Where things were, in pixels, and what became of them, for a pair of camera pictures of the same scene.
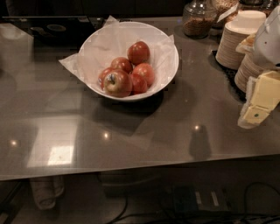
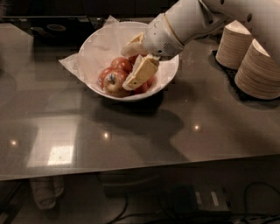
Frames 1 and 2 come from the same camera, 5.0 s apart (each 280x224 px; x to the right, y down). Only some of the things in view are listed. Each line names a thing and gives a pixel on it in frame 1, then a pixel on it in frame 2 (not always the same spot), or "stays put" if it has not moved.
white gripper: (269, 44) -> (159, 38)
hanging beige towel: (45, 190) stays put
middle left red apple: (121, 63) stays put
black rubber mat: (231, 74) stays put
